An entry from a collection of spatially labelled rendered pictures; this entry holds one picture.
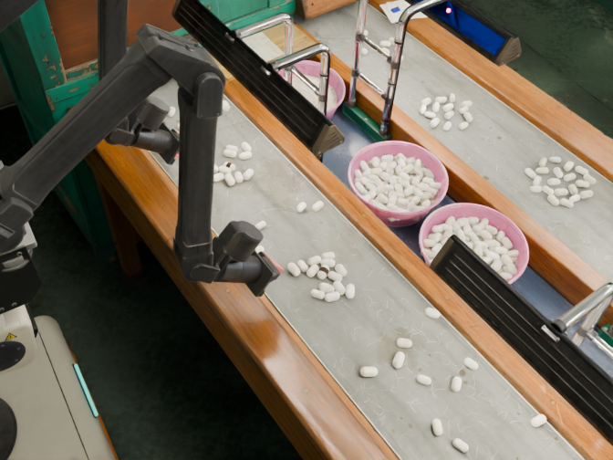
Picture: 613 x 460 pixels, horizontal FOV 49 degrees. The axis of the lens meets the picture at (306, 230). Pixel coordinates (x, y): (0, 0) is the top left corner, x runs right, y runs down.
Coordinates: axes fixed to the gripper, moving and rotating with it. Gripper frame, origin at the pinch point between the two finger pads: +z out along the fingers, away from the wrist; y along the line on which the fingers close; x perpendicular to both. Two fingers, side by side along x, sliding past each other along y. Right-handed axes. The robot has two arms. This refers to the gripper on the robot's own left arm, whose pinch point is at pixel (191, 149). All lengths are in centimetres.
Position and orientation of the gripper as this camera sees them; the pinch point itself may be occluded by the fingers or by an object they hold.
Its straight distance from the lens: 177.3
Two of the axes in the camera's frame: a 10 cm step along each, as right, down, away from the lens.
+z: 5.8, 0.9, 8.1
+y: -5.9, -6.4, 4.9
